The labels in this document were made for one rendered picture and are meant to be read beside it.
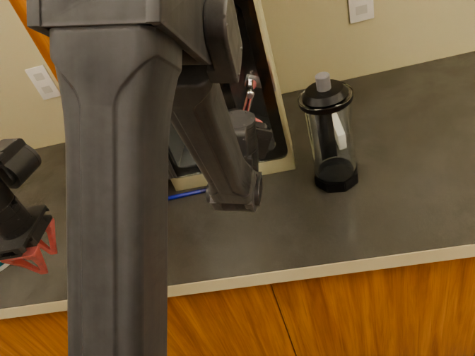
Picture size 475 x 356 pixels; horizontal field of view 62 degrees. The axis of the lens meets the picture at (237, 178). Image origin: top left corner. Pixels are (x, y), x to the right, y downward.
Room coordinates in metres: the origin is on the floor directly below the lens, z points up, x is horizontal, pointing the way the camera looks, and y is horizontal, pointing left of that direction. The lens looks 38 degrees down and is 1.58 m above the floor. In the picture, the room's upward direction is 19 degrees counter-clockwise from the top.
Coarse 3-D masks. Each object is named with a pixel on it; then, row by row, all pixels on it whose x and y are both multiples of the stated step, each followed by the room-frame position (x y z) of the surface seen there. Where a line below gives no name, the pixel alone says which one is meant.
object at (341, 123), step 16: (304, 112) 0.70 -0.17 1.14; (336, 112) 0.64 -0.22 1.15; (320, 128) 0.65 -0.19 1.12; (336, 128) 0.64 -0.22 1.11; (352, 128) 0.67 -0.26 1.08; (320, 144) 0.66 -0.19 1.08; (336, 144) 0.64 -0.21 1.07; (352, 144) 0.66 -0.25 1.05; (320, 160) 0.66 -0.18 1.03; (336, 160) 0.64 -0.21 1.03; (352, 160) 0.65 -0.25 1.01; (320, 176) 0.67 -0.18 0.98; (336, 176) 0.64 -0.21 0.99
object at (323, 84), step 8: (320, 72) 0.70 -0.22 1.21; (320, 80) 0.68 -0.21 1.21; (328, 80) 0.68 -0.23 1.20; (336, 80) 0.70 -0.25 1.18; (312, 88) 0.70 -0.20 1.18; (320, 88) 0.68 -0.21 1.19; (328, 88) 0.67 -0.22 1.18; (336, 88) 0.67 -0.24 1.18; (344, 88) 0.67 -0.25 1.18; (304, 96) 0.69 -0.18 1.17; (312, 96) 0.67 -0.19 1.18; (320, 96) 0.66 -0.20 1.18; (328, 96) 0.65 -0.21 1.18; (336, 96) 0.65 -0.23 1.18; (344, 96) 0.65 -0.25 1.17; (312, 104) 0.66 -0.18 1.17; (320, 104) 0.65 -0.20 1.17; (328, 104) 0.64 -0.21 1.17
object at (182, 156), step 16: (240, 0) 0.77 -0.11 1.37; (240, 16) 0.77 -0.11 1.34; (256, 16) 0.76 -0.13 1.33; (240, 32) 0.77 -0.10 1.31; (256, 32) 0.76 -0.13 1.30; (256, 48) 0.76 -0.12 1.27; (256, 64) 0.77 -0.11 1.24; (240, 80) 0.78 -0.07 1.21; (256, 80) 0.77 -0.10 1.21; (224, 96) 0.79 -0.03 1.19; (240, 96) 0.78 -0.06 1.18; (256, 96) 0.77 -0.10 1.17; (272, 96) 0.76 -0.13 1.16; (256, 112) 0.77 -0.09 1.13; (272, 112) 0.76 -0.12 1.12; (272, 128) 0.77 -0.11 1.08; (176, 144) 0.82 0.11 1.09; (272, 144) 0.77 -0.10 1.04; (176, 160) 0.83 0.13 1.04; (192, 160) 0.82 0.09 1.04
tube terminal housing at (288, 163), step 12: (264, 24) 0.82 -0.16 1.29; (264, 36) 0.77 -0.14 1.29; (264, 48) 0.77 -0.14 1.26; (276, 84) 0.77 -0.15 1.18; (276, 96) 0.77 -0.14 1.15; (288, 132) 0.83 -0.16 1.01; (288, 144) 0.77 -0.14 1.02; (288, 156) 0.77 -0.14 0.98; (264, 168) 0.79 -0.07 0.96; (276, 168) 0.78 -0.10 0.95; (288, 168) 0.77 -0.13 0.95; (180, 180) 0.84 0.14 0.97; (192, 180) 0.83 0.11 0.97; (204, 180) 0.83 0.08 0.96
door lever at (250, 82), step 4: (248, 80) 0.77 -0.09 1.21; (252, 80) 0.77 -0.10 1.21; (248, 84) 0.76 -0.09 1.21; (252, 84) 0.76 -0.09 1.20; (256, 84) 0.77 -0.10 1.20; (248, 88) 0.74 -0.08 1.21; (252, 88) 0.74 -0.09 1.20; (248, 92) 0.72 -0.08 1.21; (252, 92) 0.72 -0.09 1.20; (248, 96) 0.72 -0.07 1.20; (252, 96) 0.72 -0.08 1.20; (244, 100) 0.74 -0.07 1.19; (248, 100) 0.72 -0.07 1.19; (244, 104) 0.73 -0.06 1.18; (248, 104) 0.72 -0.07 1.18; (244, 108) 0.73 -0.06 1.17; (248, 108) 0.73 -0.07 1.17
